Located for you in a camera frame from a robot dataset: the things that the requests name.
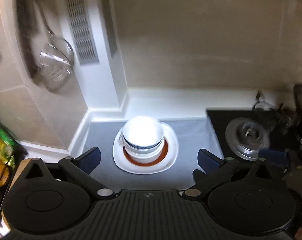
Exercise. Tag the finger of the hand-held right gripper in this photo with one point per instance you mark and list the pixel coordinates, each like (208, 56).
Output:
(275, 157)

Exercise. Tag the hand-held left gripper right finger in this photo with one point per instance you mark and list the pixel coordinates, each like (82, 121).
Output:
(208, 160)

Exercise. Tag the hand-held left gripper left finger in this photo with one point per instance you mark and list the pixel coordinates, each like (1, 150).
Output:
(89, 158)

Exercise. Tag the white square floral plate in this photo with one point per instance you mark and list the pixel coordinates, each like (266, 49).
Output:
(170, 140)

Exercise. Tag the orange-brown round plate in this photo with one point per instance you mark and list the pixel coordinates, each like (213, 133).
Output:
(165, 150)

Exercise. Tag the cream bowl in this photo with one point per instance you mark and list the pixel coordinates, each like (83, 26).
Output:
(143, 157)

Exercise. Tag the white bowl with blue rim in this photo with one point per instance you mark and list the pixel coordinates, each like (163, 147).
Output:
(142, 131)

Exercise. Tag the grey counter mat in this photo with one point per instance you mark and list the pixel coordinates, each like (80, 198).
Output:
(101, 135)

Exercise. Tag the steel stove burner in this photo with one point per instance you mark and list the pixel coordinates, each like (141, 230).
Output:
(243, 140)

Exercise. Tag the black gas stove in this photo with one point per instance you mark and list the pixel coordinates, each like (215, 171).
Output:
(220, 120)

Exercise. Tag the black pot support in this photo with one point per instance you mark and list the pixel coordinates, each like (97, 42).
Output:
(273, 112)

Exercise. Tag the basket of packaged goods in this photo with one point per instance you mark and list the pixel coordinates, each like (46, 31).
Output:
(1, 140)

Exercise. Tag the hanging steel mesh strainer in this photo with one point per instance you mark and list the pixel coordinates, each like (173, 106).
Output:
(56, 62)

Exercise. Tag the wide metal vent grille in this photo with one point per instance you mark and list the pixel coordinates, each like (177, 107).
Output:
(81, 25)

